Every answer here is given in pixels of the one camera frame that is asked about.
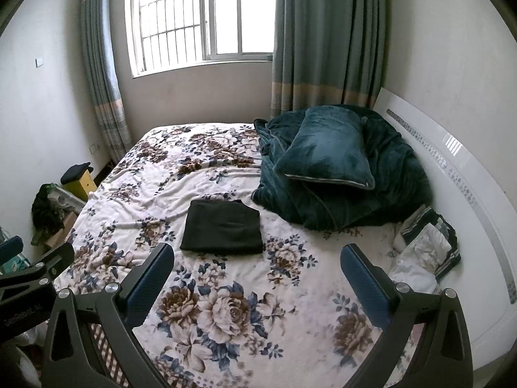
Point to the dark cloth with striped trim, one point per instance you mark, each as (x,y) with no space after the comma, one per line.
(442,226)

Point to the teal curtain with beige band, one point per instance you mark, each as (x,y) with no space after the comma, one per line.
(103,68)
(327,40)

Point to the white crumpled cloth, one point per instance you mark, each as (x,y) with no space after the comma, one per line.
(420,250)

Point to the black garment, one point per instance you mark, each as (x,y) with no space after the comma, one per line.
(222,226)

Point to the yellow small cabinet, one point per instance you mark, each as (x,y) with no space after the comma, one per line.
(83,186)

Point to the dark clothes heap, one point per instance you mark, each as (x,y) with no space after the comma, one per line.
(46,214)

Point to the white bed headboard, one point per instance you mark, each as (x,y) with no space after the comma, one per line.
(476,210)

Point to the white wall switch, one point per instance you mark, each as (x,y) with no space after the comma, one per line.
(39,62)

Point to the teal plush pillow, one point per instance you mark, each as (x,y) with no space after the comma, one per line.
(323,149)

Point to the black hat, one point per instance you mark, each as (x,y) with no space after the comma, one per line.
(76,171)

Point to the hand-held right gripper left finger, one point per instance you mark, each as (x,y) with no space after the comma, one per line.
(149,279)

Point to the wall socket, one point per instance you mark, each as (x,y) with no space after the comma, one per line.
(95,147)

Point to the checkered mattress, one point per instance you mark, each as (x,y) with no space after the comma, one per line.
(109,351)

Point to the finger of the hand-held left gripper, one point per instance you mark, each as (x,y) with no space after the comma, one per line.
(10,250)
(56,258)

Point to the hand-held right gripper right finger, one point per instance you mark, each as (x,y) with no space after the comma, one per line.
(363,283)

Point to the teal plush blanket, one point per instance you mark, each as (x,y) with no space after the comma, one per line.
(383,194)

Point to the barred window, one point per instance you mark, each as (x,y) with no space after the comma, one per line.
(202,12)

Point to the floral bed blanket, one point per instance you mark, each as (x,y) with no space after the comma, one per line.
(226,315)

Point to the cardboard box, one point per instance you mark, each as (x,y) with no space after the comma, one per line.
(64,228)

